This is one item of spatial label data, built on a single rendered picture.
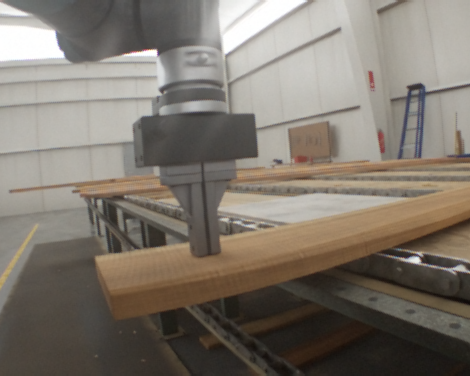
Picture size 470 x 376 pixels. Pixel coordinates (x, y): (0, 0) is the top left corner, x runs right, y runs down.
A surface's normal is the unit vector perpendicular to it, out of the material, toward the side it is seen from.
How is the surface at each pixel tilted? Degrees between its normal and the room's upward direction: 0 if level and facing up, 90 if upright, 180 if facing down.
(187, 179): 90
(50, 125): 88
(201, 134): 90
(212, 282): 90
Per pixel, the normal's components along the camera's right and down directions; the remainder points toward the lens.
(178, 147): 0.45, 0.02
